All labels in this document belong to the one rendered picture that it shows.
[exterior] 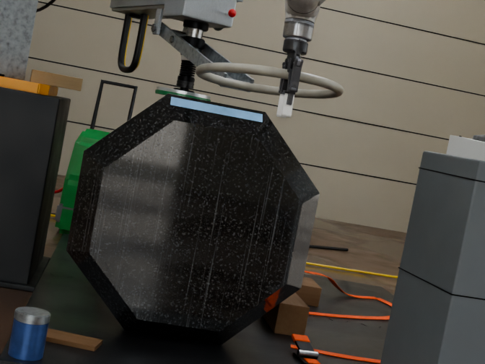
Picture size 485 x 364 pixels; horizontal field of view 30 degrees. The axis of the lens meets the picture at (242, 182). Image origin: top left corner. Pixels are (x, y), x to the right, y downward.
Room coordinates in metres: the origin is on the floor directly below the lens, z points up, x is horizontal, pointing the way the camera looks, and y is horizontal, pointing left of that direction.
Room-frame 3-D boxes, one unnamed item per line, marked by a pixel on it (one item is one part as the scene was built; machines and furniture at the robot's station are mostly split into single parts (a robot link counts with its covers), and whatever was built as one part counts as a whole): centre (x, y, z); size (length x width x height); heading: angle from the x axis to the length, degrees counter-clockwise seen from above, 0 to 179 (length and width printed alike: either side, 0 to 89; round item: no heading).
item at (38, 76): (3.63, 0.81, 0.81); 0.20 x 0.10 x 0.05; 106
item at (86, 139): (4.99, 0.81, 0.43); 0.35 x 0.35 x 0.87; 83
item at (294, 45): (2.75, -0.08, 1.01); 0.08 x 0.07 x 0.09; 15
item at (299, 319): (3.53, -0.26, 0.07); 0.30 x 0.12 x 0.12; 9
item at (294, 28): (2.75, -0.08, 1.08); 0.09 x 0.09 x 0.06
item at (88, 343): (2.73, 0.47, 0.02); 0.25 x 0.10 x 0.01; 85
